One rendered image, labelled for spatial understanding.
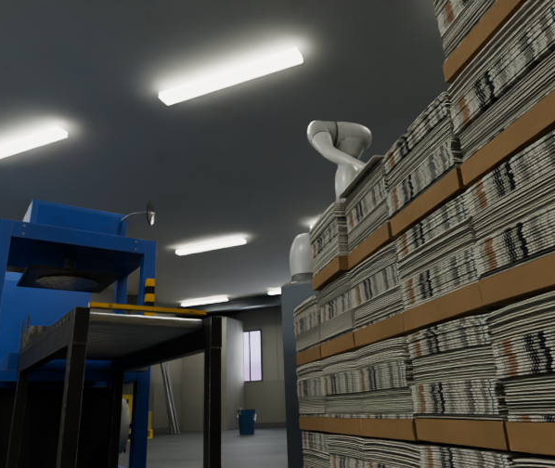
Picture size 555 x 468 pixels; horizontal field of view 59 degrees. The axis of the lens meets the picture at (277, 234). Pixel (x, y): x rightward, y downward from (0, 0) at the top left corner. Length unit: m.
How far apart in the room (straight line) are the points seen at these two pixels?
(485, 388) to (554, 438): 0.15
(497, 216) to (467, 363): 0.28
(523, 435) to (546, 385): 0.09
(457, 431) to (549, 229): 0.42
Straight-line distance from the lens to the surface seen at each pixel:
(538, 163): 0.86
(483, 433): 0.97
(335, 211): 1.55
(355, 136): 2.49
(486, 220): 0.94
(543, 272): 0.83
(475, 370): 0.98
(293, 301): 2.34
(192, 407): 12.79
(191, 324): 1.99
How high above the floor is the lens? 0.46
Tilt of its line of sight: 19 degrees up
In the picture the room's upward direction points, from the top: 2 degrees counter-clockwise
